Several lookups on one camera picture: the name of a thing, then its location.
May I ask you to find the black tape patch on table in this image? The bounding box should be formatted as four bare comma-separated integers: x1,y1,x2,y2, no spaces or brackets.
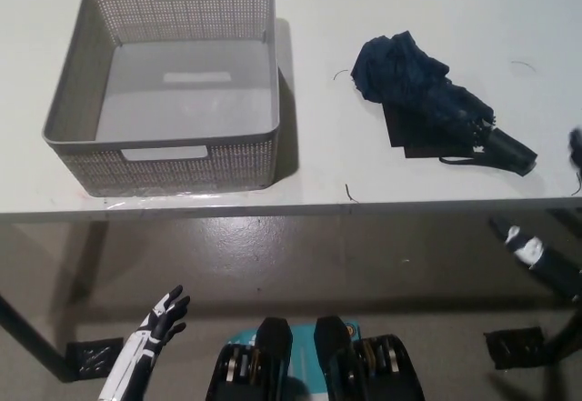
381,100,490,161

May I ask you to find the dark navy umbrella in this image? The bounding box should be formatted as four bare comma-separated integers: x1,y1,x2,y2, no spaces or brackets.
350,30,539,175

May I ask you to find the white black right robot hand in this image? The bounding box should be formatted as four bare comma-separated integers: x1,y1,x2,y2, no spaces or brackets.
488,216,546,269

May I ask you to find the black teal robot body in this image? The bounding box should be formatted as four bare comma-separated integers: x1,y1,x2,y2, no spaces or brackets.
204,314,426,401

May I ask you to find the dark metal table leg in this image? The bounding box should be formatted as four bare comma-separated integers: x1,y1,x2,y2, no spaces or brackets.
0,291,76,383

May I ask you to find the black tape patch on floor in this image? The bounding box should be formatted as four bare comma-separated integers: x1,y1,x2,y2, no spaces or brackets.
484,326,547,370
65,336,126,382

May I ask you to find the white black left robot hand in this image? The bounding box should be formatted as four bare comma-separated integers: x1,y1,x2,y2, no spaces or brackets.
132,285,192,366

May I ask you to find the grey perforated plastic basket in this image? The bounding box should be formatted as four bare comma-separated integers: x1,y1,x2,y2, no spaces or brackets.
42,0,280,197

